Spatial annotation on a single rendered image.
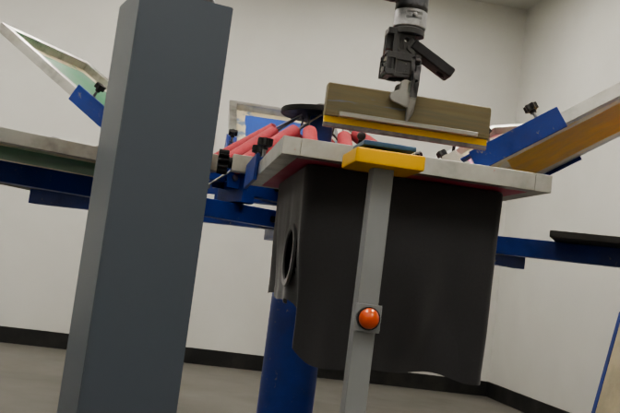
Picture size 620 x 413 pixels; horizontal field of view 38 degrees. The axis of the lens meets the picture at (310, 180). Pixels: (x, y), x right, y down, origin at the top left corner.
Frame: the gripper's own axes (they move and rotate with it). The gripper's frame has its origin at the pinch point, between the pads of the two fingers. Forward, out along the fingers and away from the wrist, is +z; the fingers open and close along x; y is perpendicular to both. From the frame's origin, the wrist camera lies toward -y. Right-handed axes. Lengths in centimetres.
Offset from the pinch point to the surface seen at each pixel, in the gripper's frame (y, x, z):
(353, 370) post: 13, 34, 54
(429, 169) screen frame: -2.3, 15.0, 13.0
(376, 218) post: 11.9, 34.2, 26.3
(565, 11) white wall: -199, -385, -170
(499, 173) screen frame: -17.6, 15.0, 11.7
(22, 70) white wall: 169, -458, -81
